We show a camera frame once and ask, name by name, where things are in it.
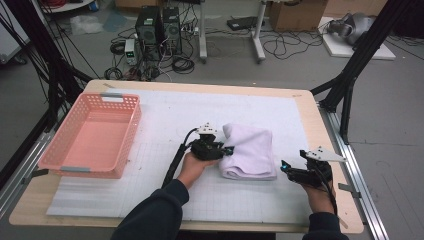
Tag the black computer tower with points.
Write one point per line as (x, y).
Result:
(148, 33)
(172, 31)

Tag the white desk leg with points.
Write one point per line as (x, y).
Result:
(258, 36)
(202, 33)

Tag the flat black device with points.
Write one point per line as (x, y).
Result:
(243, 22)

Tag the clear plastic bag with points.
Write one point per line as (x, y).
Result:
(86, 25)

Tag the grey bench power supply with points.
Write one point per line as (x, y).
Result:
(130, 51)

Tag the metal bracket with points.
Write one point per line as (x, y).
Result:
(348, 188)
(40, 172)

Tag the pink plastic basket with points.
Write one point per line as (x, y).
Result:
(96, 140)

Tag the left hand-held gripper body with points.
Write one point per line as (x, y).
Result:
(206, 148)

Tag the white floor board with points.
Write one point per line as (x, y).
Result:
(343, 50)

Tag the white round table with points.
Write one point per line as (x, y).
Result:
(73, 6)

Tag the lilac printed towel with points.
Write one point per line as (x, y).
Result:
(250, 153)

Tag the white cabinet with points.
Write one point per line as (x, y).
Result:
(10, 43)

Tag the white grid mat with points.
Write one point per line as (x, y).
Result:
(200, 106)

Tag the aluminium rail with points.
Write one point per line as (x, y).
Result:
(371, 216)
(36, 150)

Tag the black frame stand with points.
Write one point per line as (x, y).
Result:
(53, 76)
(346, 76)

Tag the brown cardboard box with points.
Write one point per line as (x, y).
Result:
(133, 3)
(296, 15)
(356, 6)

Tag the person's right hand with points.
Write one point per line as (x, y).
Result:
(318, 200)

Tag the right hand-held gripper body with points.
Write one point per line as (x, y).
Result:
(310, 176)

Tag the person's left hand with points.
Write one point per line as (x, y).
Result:
(193, 170)

